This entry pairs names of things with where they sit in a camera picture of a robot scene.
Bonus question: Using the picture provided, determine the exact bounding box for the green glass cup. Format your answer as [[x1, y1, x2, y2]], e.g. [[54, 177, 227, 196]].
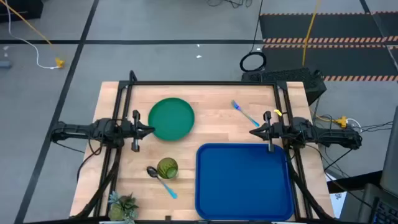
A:
[[156, 157, 179, 180]]

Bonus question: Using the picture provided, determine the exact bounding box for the black cabinet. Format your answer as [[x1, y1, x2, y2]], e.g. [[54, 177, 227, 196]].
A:
[[0, 0, 44, 22]]

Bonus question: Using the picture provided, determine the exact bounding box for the black mesh computer case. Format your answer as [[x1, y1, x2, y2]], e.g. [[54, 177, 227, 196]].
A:
[[241, 67, 328, 106]]

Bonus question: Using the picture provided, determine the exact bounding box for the green plastic plate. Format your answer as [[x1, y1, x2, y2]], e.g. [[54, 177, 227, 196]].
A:
[[147, 97, 196, 142]]

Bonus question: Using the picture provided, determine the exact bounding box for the hanging black cable with coil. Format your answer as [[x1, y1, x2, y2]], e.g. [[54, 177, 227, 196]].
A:
[[239, 0, 267, 73]]

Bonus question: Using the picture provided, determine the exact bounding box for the blue plastic tray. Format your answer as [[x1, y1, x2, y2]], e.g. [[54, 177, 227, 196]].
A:
[[195, 142, 295, 222]]

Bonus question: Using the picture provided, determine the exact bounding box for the small succulent plant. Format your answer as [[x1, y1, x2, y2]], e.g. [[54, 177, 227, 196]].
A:
[[108, 191, 140, 224]]

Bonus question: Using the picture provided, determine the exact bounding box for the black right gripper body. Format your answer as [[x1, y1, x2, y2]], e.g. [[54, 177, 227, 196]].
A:
[[263, 111, 292, 153]]

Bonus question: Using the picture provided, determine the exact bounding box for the hanging yellow cable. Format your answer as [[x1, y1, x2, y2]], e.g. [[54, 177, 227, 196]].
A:
[[302, 0, 322, 68]]

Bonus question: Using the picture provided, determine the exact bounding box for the black aluminium table frame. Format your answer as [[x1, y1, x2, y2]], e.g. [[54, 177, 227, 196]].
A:
[[70, 70, 335, 223]]

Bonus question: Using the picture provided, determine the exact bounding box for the short white cable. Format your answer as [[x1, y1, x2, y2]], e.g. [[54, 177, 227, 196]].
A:
[[346, 118, 363, 133]]

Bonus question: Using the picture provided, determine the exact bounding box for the black hazard-striped floor mat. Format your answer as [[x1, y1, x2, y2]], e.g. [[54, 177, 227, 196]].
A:
[[261, 45, 398, 82], [259, 12, 398, 43]]

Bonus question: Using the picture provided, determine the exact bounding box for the black cable tangle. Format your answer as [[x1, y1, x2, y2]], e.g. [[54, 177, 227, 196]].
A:
[[206, 0, 253, 9]]

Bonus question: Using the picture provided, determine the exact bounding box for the white paper sheet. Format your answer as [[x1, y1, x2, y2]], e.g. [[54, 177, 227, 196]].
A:
[[329, 191, 348, 218]]

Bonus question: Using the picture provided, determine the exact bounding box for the black keyboard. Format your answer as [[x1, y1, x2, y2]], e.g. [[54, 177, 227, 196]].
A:
[[371, 195, 398, 224]]

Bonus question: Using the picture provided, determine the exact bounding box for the iridescent purple-teal fork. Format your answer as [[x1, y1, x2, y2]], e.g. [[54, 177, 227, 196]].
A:
[[231, 100, 261, 128]]

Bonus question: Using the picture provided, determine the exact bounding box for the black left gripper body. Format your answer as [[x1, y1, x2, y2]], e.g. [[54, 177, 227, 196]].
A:
[[119, 110, 142, 153]]

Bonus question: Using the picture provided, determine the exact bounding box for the white floor cable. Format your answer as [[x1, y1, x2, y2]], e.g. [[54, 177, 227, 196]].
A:
[[2, 0, 62, 70]]

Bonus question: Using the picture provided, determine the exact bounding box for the orange floor cable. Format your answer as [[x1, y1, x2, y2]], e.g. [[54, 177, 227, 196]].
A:
[[0, 0, 58, 60]]

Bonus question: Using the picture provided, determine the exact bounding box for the spoon with teal handle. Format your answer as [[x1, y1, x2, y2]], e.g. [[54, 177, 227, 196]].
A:
[[146, 166, 178, 200]]

